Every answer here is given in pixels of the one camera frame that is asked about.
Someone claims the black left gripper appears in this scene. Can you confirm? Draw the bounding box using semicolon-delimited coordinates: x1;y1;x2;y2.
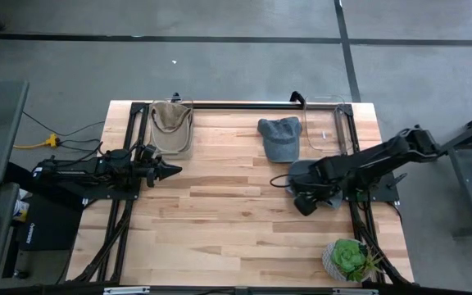
139;157;183;188

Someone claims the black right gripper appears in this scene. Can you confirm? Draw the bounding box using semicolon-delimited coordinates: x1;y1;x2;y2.
293;161;343;217

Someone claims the clear plastic bin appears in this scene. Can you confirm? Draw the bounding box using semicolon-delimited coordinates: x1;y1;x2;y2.
302;93;350;156
148;97;195;161

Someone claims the succulent in white pot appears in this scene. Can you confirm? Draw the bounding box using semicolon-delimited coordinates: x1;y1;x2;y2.
321;238;385;284

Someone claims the yellow power plug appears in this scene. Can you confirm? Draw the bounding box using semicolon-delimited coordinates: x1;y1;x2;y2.
13;134;61;151

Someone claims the black box with logo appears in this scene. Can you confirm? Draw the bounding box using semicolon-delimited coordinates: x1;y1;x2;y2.
17;192;84;252

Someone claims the yellow white packet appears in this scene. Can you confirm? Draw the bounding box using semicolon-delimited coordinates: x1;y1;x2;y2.
12;198;31;223

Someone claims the grey metal stand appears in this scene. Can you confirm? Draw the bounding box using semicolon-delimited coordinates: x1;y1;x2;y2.
440;104;472;239

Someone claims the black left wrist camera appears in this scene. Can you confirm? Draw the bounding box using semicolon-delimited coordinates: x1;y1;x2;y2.
139;143;158;161

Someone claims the black right camera cable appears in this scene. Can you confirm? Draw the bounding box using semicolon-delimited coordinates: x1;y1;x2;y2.
269;173;301;190

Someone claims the black aluminium rig frame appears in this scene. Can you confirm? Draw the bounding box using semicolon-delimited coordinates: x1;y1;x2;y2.
70;101;412;288

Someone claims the silver bracket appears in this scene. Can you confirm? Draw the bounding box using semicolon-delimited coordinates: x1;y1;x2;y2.
102;286;151;295
332;288;379;295

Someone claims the black floor cable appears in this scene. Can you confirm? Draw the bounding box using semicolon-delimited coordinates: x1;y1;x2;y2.
21;110;106;138

